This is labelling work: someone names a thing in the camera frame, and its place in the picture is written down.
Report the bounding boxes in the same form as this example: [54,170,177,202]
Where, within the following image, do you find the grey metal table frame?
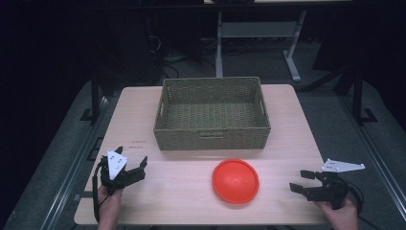
[214,9,308,83]

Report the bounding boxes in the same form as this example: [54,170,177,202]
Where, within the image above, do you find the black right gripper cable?
[340,176,366,216]

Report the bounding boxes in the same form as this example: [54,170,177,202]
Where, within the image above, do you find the person's left hand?
[97,185,124,215]

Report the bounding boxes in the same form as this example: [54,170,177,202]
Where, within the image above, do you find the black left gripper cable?
[91,158,107,224]

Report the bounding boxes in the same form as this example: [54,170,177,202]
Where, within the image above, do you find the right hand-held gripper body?
[305,158,367,211]

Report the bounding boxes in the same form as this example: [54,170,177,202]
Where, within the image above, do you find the red plastic bowl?
[211,158,260,205]

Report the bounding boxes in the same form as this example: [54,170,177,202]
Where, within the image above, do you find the olive woven basket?
[152,76,272,151]

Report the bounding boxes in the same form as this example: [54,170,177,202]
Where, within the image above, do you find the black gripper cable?
[91,158,107,224]
[340,176,366,216]

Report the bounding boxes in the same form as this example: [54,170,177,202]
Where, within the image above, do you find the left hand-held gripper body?
[100,149,147,196]

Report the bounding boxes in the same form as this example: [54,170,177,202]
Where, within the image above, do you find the black floor cables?
[145,33,218,81]

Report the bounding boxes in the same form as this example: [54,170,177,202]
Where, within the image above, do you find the person's right hand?
[315,195,360,230]

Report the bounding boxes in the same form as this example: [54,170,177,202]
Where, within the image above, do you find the grey metal floor rail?
[39,95,111,230]
[338,94,406,221]

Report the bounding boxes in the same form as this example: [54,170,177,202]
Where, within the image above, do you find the black metal stand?
[351,67,379,126]
[79,67,102,125]

